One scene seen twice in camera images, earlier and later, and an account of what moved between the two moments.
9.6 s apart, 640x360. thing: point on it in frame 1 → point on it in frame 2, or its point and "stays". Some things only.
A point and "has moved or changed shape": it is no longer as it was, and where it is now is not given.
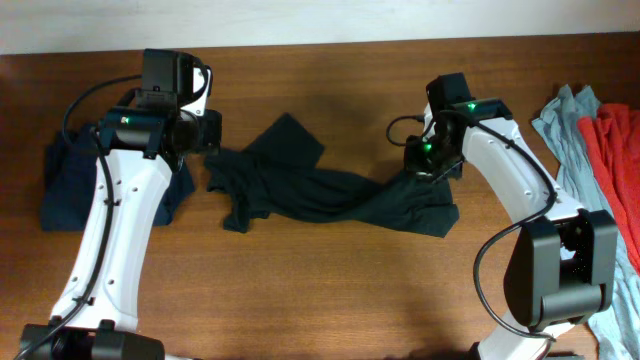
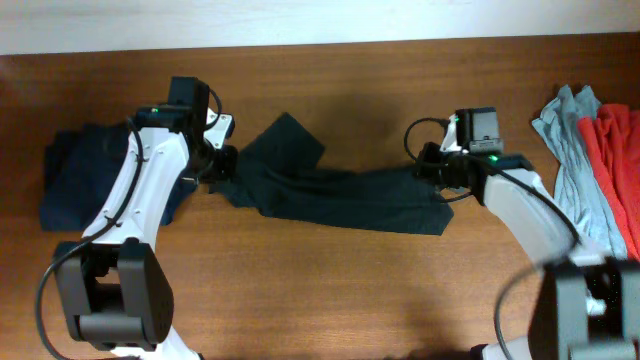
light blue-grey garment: [615, 335] stays
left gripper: [212, 142] → [224, 170]
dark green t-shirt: [271, 176] has moved or changed shape
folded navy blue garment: [70, 160] stays
